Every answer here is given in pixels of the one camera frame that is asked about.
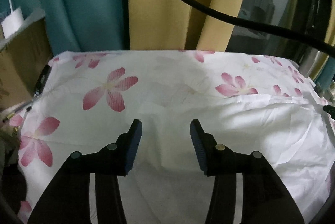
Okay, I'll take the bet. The steel thermos bottle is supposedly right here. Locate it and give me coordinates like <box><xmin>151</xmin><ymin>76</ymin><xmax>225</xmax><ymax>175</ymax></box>
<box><xmin>298</xmin><ymin>47</ymin><xmax>328</xmax><ymax>79</ymax></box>

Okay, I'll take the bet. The teal curtain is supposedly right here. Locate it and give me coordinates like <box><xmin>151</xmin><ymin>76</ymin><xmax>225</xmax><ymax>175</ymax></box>
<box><xmin>1</xmin><ymin>0</ymin><xmax>130</xmax><ymax>55</ymax></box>

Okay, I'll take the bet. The white garment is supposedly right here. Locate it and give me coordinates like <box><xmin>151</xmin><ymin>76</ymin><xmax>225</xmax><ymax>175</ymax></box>
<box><xmin>120</xmin><ymin>96</ymin><xmax>334</xmax><ymax>223</ymax></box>

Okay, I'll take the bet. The brown cardboard box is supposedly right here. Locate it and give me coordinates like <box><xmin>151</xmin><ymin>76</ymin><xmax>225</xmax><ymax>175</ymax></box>
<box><xmin>1</xmin><ymin>8</ymin><xmax>53</xmax><ymax>110</ymax></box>

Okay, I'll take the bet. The white desk lamp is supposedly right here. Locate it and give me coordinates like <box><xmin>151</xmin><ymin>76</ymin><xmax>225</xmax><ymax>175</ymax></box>
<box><xmin>1</xmin><ymin>0</ymin><xmax>24</xmax><ymax>39</ymax></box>

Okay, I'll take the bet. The floral bed sheet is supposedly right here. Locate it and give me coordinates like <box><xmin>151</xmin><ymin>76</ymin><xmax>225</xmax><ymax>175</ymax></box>
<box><xmin>19</xmin><ymin>51</ymin><xmax>326</xmax><ymax>222</ymax></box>

